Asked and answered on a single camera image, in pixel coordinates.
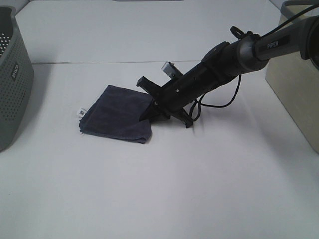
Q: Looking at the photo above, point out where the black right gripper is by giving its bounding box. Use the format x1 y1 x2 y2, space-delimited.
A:
137 63 235 128

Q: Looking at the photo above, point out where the dark grey towel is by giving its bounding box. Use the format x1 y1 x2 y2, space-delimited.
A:
79 85 152 144

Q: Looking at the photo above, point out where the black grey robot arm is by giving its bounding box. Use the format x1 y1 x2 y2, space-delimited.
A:
137 16 319 127

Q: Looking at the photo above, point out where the grey perforated plastic basket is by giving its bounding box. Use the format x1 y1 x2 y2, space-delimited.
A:
0 5 34 151

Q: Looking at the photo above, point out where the beige plastic bin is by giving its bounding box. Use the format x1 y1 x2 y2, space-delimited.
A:
265 0 319 156

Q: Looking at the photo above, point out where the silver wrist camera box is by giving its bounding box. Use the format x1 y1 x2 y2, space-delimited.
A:
161 62 183 79

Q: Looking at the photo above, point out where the black cable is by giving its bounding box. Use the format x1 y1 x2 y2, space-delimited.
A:
183 74 241 122

